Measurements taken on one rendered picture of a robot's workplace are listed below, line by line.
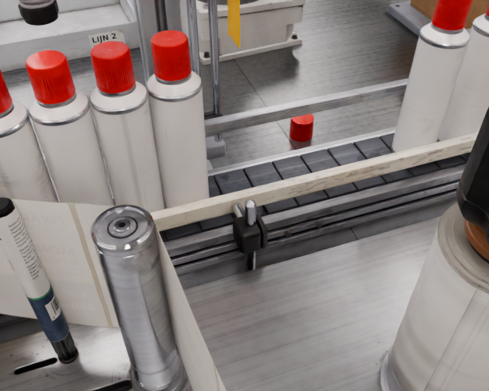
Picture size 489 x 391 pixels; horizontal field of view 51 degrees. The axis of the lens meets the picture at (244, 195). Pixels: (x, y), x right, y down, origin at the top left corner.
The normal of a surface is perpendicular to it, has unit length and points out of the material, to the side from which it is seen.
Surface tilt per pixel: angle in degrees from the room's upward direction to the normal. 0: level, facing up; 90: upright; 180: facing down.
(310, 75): 0
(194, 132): 90
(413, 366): 88
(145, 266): 90
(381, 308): 0
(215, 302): 0
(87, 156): 90
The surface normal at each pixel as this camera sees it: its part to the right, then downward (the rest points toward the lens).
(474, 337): -0.50, 0.61
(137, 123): 0.72, 0.48
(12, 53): 0.37, 0.64
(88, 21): 0.00, -0.73
